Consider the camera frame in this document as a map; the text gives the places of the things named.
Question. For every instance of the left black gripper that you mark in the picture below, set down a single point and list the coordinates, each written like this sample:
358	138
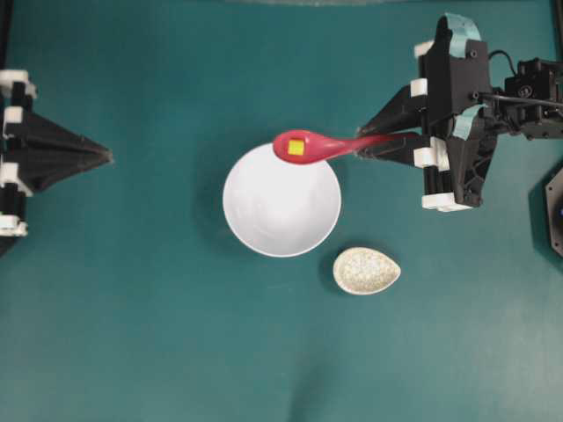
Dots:
25	172

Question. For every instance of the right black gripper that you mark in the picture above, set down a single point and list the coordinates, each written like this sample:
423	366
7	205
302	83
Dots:
457	148

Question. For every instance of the red plastic spoon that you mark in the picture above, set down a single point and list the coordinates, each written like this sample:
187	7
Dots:
320	147

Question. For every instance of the yellow hexagonal prism block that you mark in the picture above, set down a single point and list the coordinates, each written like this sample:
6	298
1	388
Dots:
296	147

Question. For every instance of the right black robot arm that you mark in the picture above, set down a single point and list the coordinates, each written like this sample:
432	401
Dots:
529	103

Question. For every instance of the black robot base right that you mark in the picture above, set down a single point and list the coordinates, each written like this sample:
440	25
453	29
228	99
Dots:
545	204

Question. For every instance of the white round bowl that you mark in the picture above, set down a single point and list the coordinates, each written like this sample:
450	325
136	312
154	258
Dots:
278	209

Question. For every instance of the speckled teardrop ceramic dish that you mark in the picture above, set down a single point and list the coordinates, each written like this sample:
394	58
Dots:
364	271

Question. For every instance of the black frame post left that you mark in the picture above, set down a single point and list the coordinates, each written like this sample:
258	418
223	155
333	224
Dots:
6	10

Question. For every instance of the black frame post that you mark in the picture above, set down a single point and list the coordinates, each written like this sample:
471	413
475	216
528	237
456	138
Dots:
6	10
557	17

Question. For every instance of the black frame post right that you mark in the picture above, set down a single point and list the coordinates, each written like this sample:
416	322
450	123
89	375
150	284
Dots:
557	17

